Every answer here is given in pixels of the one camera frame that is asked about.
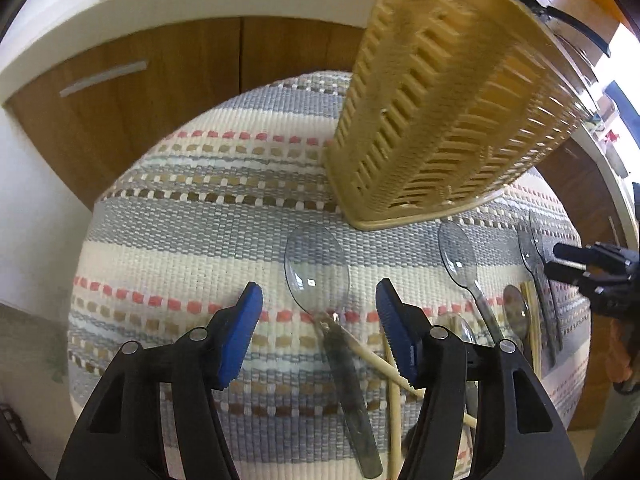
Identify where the clear plastic spoon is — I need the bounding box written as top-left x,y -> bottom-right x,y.
284,226 -> 383,479
518,210 -> 563,367
437,222 -> 502,344

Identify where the white kitchen countertop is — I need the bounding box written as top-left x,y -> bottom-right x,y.
0,0 -> 640,241

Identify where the person's hand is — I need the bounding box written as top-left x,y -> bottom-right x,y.
605,318 -> 639,396

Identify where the wooden chopstick far right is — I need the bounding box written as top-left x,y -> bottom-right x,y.
520,281 -> 542,379

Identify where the black ladle spoon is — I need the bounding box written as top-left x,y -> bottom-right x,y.
503,285 -> 530,351

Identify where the wooden chopstick long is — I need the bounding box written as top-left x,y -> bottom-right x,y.
382,331 -> 404,480

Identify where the wooden chopstick crossed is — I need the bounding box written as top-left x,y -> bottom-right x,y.
332,320 -> 478,430

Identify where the yellow plastic utensil basket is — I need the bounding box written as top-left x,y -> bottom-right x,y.
323,0 -> 596,230

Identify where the striped woven table mat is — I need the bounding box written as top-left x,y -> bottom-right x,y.
67,70 -> 594,480

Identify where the wooden base cabinet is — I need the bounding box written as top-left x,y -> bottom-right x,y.
4,15 -> 632,430

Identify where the silver cabinet handle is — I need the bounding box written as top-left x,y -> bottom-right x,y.
58,60 -> 149,98

